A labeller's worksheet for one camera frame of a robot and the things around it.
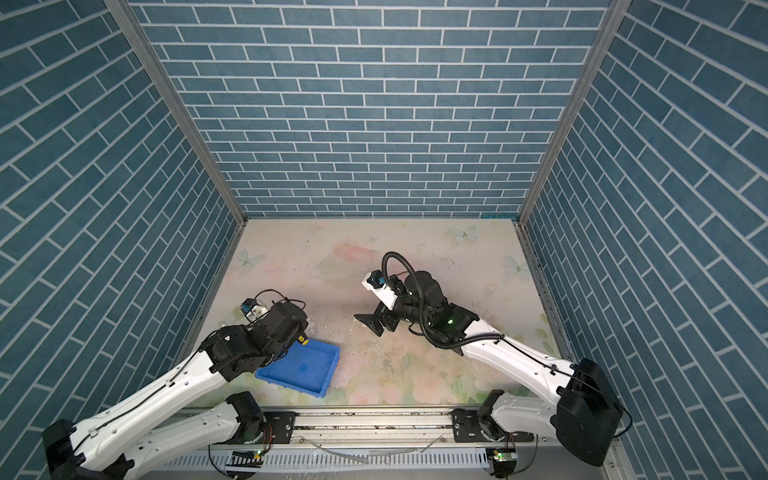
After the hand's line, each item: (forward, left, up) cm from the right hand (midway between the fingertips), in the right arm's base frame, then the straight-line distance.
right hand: (363, 296), depth 73 cm
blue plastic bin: (-12, +16, -22) cm, 30 cm away
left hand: (-5, +15, -8) cm, 18 cm away
